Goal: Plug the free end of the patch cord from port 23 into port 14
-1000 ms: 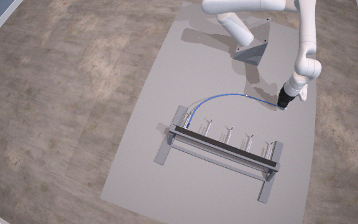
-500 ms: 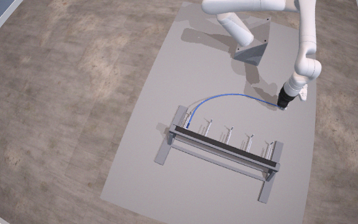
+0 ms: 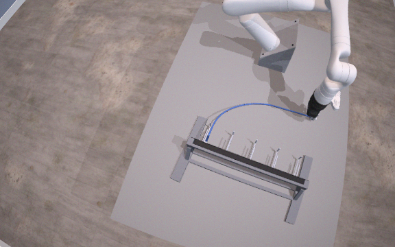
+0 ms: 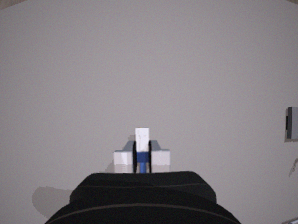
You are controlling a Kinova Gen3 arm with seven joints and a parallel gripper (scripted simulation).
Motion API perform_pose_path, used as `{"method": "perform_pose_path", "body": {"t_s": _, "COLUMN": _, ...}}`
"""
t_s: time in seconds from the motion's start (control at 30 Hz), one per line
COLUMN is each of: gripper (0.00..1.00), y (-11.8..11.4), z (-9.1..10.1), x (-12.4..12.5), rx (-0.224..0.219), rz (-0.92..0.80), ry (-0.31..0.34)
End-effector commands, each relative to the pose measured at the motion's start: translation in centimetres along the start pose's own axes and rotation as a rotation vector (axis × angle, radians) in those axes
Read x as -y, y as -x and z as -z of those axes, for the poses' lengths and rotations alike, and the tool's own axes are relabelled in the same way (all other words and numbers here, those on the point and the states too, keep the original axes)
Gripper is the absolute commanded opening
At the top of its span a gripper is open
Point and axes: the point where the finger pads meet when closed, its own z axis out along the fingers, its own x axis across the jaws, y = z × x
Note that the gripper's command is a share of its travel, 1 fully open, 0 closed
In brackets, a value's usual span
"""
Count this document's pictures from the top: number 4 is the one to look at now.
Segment blue patch cord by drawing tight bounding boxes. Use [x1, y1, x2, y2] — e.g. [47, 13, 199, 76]
[140, 162, 146, 173]

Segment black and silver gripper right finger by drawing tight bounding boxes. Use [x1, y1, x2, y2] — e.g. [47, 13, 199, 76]
[148, 140, 170, 173]

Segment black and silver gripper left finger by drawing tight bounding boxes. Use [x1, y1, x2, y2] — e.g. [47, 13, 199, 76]
[113, 140, 137, 173]

